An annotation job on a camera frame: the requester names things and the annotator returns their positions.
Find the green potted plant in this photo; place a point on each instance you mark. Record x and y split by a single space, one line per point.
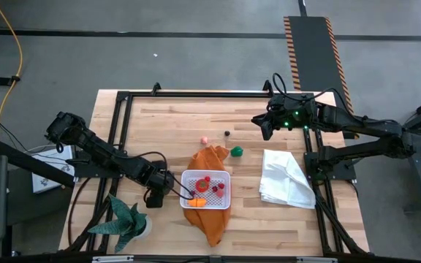
123 223

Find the green toy bell pepper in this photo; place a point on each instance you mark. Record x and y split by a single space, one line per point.
237 151

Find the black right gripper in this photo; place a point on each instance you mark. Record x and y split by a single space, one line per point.
281 113

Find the black mat with striped edges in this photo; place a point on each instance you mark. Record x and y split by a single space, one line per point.
313 55

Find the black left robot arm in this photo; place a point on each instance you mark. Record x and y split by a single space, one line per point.
97 148

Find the orange cloth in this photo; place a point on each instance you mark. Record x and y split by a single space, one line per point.
207 223

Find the white printed box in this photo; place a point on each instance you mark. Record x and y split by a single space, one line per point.
49 175

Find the black metal table frame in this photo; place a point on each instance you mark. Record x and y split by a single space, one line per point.
196 94

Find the black toy cherry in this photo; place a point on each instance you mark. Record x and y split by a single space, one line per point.
227 133

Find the red toy cherry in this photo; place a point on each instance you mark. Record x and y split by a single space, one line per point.
207 179

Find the pink toy peach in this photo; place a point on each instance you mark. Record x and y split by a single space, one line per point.
204 140
220 193

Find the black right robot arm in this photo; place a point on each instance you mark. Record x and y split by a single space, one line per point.
360 126

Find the black stand beam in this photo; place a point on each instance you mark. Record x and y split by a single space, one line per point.
24 160

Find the orange toy vegetable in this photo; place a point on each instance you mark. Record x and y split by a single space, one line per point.
197 202

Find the red toy tomato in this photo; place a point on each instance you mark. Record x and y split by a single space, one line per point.
202 185

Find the white folded cloth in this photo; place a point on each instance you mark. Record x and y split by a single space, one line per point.
287 179

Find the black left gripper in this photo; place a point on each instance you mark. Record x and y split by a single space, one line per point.
157 175

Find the dark red toy fruit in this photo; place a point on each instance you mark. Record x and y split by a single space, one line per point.
214 189
192 192

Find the white perforated plastic basket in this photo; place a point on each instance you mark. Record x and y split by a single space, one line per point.
205 172

